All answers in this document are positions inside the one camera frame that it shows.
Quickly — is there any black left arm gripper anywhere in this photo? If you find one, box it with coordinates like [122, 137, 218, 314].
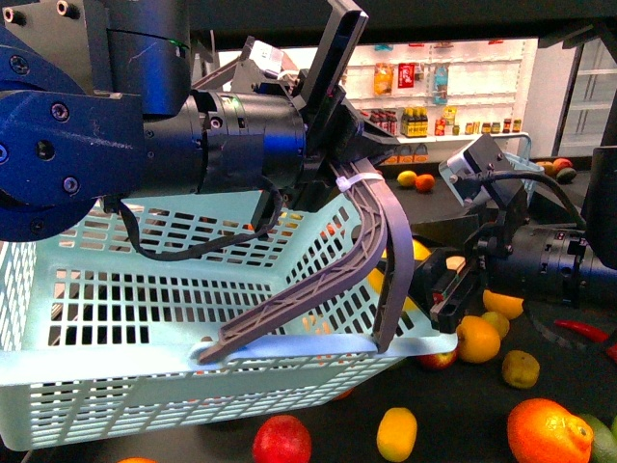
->
[192, 37, 398, 365]

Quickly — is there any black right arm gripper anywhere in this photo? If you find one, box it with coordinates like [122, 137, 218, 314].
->
[359, 159, 586, 354]

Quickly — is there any large yellow lemon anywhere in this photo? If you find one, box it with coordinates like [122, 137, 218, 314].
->
[367, 239, 431, 312]

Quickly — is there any small yellow lemon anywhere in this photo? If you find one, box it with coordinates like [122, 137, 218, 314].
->
[376, 407, 417, 462]

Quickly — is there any large light blue basket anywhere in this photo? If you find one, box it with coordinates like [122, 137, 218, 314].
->
[1, 197, 456, 450]

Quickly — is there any rear yellow lemon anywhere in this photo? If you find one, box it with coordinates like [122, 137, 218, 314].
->
[396, 170, 417, 188]

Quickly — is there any black fruit shelf tray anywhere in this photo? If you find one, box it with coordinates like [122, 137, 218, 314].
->
[22, 317, 616, 462]

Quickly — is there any white retail shelf with bottles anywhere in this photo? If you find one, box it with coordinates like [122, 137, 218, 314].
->
[341, 39, 537, 162]

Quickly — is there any red yellow apple centre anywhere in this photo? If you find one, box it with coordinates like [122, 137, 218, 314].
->
[416, 349, 458, 371]

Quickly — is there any rear orange tangerine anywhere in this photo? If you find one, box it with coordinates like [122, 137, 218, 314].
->
[415, 174, 436, 194]

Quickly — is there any yellow orange persimmon fruit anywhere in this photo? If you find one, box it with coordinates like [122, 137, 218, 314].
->
[456, 315, 501, 364]

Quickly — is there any golden yellow apple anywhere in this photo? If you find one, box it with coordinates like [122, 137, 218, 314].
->
[482, 289, 523, 320]

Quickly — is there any brown kiwi front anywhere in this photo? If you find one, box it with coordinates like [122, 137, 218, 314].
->
[501, 350, 540, 390]

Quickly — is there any red apple left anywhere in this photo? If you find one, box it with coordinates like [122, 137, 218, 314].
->
[252, 415, 312, 463]

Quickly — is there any small blue background basket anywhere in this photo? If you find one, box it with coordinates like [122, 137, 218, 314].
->
[496, 132, 545, 204]

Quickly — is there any large orange with navel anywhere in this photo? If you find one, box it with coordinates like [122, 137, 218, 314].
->
[506, 398, 594, 463]

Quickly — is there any red chili pepper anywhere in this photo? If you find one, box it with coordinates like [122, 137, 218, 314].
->
[553, 319, 616, 362]

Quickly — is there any dark green avocado front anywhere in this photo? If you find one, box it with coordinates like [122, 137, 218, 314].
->
[579, 414, 616, 463]

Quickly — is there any orange at left edge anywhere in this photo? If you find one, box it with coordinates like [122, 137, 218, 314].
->
[117, 456, 157, 463]

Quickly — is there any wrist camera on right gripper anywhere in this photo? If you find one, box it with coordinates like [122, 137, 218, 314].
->
[439, 134, 527, 208]

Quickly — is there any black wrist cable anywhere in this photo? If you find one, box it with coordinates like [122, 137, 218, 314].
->
[103, 176, 285, 263]

